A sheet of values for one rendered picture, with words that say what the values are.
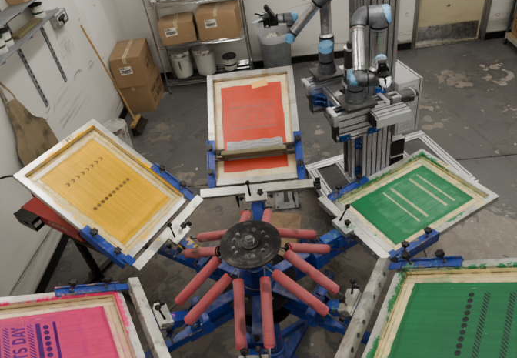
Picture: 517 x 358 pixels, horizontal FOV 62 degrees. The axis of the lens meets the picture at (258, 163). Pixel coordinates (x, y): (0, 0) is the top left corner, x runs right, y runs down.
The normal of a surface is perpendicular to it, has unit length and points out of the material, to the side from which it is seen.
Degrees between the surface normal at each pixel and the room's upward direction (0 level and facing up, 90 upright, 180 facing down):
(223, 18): 88
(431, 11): 90
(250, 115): 32
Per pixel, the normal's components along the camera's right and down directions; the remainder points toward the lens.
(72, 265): -0.14, -0.77
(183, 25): 0.10, 0.60
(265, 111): -0.12, -0.32
